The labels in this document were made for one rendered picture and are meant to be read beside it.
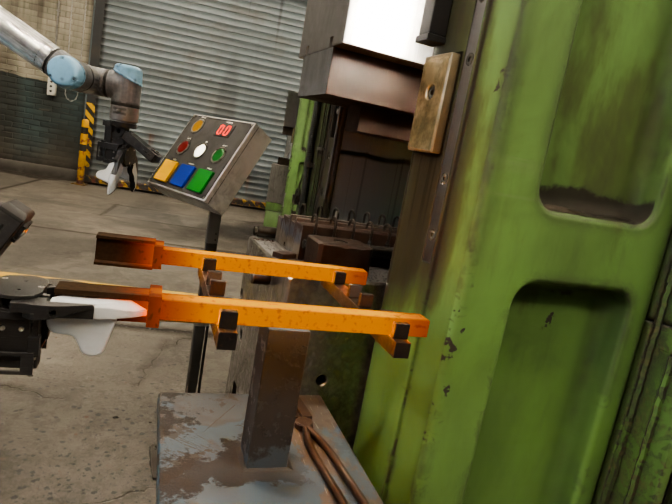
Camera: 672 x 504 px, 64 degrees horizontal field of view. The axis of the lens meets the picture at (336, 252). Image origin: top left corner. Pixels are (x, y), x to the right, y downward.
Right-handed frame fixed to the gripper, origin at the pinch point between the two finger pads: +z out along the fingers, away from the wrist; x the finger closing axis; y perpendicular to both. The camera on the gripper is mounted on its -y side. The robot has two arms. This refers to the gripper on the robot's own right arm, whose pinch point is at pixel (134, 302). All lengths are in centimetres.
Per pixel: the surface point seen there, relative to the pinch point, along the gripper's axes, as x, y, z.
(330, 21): -57, -46, 31
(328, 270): -22.4, -0.5, 28.7
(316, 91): -58, -32, 31
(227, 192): -99, -3, 20
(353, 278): -22.3, 0.4, 33.2
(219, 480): -6.4, 26.3, 13.2
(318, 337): -38, 17, 34
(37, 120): -890, 13, -184
